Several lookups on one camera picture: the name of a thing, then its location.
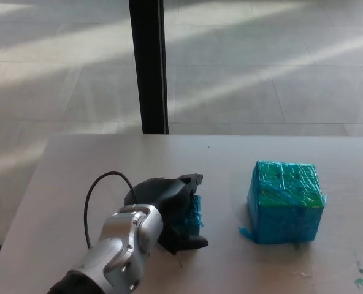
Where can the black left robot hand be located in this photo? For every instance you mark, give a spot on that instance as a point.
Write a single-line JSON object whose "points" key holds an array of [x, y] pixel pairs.
{"points": [[169, 202]]}

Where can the small blue taped cube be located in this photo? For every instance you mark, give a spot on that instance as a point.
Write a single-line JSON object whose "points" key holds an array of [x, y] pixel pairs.
{"points": [[197, 212]]}

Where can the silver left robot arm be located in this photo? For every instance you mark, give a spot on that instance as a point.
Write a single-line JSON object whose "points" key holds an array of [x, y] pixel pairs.
{"points": [[117, 251]]}

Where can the big blue taped cube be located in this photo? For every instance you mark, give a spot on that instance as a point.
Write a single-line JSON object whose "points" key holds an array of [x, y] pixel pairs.
{"points": [[287, 205]]}

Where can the black window frame post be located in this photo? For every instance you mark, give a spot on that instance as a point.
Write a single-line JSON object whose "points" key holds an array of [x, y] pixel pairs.
{"points": [[149, 67]]}

